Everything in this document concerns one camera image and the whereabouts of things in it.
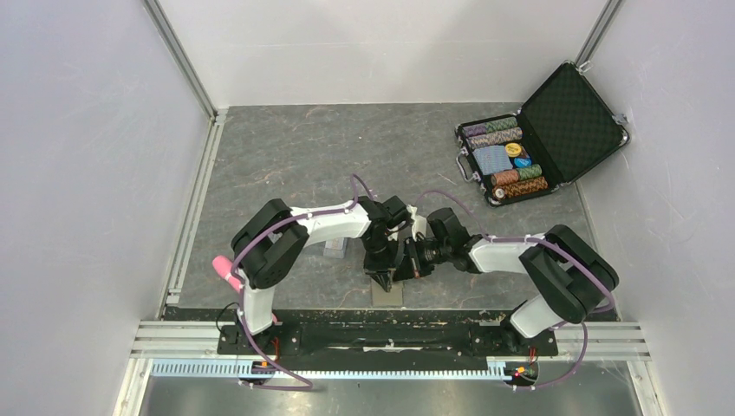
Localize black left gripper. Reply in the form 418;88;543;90
361;236;398;293

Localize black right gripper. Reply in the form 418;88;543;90
394;236;451;283

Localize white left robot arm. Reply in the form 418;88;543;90
223;196;416;354

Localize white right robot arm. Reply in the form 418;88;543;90
394;208;619;354

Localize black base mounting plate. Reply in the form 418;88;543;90
217;309;559;372

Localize poker chips in case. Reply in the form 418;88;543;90
456;115;551;206

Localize black poker chip case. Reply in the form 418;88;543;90
456;62;630;206

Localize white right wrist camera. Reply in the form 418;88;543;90
407;205;427;240

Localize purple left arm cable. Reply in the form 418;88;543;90
229;174;374;393

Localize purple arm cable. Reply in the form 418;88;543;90
413;190;616;392
229;174;374;393

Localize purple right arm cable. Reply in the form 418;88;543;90
413;190;616;392

